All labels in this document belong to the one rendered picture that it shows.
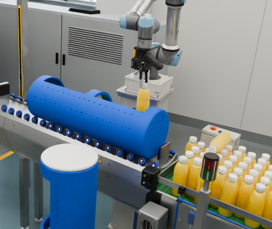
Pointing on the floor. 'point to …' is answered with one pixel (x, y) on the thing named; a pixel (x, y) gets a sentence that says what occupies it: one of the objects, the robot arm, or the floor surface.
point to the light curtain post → (23, 53)
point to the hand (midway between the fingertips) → (144, 85)
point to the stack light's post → (201, 209)
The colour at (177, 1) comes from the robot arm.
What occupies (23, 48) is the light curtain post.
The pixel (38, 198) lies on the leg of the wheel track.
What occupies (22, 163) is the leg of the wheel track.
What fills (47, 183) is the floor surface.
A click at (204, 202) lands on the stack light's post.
